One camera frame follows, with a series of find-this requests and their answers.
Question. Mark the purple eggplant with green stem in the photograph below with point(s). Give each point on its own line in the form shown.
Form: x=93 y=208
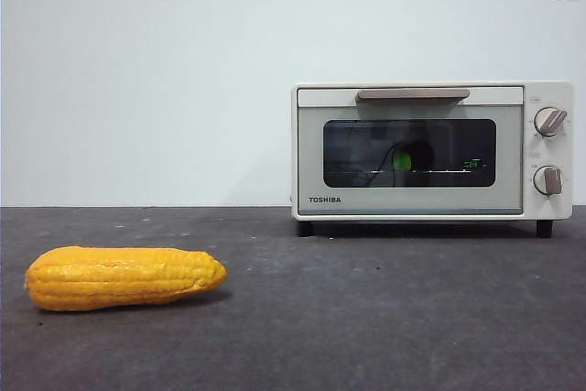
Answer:
x=403 y=162

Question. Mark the beige oven knob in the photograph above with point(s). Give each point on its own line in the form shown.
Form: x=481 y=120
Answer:
x=549 y=122
x=548 y=179

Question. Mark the yellow corn cob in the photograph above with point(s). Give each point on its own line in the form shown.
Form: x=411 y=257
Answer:
x=114 y=279

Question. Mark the white toaster oven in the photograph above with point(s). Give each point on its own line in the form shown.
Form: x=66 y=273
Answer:
x=547 y=212

